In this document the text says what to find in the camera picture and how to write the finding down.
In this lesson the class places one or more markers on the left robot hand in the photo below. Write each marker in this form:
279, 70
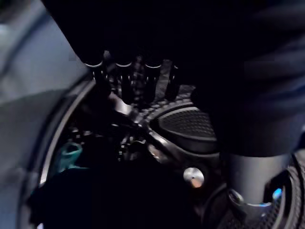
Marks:
166, 28

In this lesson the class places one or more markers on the teal garment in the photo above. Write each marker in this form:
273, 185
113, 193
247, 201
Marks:
70, 155

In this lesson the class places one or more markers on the silver washing machine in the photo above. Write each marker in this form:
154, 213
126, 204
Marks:
23, 95

